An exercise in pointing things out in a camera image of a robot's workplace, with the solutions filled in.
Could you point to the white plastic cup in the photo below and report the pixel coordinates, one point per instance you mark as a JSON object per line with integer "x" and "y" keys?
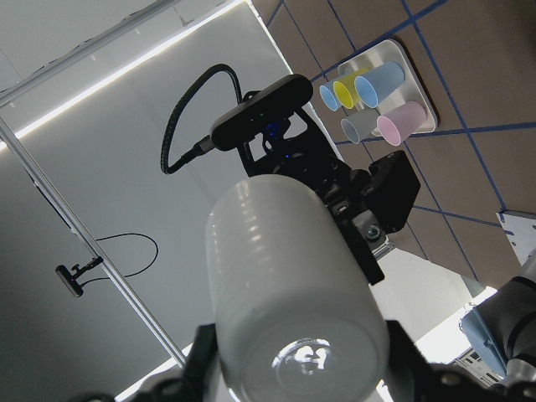
{"x": 294, "y": 315}

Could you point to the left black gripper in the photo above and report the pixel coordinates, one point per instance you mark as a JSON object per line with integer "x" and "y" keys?
{"x": 364, "y": 202}

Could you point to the yellow plastic cup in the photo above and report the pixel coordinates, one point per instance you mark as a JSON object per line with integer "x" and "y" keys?
{"x": 344, "y": 88}

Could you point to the blue cup on tray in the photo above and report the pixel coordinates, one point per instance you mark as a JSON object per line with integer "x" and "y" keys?
{"x": 377, "y": 84}

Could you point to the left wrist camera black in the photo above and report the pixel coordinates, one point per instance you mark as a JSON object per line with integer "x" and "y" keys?
{"x": 251, "y": 117}

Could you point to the light blue cup tray edge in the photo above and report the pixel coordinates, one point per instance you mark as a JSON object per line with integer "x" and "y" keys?
{"x": 328, "y": 96}

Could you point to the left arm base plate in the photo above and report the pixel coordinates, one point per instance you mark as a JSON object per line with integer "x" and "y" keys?
{"x": 519, "y": 228}

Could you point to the grey plastic cup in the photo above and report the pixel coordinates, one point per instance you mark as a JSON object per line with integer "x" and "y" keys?
{"x": 360, "y": 125}

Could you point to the cream plastic tray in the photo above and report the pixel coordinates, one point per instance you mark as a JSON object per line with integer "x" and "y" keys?
{"x": 411, "y": 89}

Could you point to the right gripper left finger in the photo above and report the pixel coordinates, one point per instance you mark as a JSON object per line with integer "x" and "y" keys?
{"x": 193, "y": 381}

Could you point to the overhead camera on mount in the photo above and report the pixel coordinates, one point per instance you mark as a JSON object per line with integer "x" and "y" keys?
{"x": 70, "y": 277}

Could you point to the aluminium frame post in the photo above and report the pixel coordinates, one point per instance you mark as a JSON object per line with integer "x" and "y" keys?
{"x": 67, "y": 214}

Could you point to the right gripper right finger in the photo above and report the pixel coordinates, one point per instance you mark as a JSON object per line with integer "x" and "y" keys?
{"x": 410, "y": 377}

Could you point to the pink plastic cup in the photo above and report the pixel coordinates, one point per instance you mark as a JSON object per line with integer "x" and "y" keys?
{"x": 398, "y": 124}

